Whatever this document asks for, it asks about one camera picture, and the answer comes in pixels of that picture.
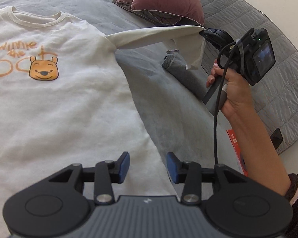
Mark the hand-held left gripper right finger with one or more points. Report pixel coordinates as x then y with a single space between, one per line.
170 166

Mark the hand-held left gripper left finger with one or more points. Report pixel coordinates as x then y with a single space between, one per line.
125 166

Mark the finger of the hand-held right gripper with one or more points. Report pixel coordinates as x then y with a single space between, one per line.
208 32

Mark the white bear print t-shirt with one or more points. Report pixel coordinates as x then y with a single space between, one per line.
64 109

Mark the person's right forearm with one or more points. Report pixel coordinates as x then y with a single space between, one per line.
258 148

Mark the person's right hand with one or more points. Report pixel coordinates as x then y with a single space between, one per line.
238 91

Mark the grey knit sweater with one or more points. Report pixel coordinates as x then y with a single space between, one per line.
183 72

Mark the pink velvet pillow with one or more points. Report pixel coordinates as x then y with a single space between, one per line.
168 0

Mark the grey quilted headboard cover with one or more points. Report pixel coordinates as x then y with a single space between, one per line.
275 104

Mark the orange book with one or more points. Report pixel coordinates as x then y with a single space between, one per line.
234 143

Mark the black phone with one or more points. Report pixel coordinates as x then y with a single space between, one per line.
276 138

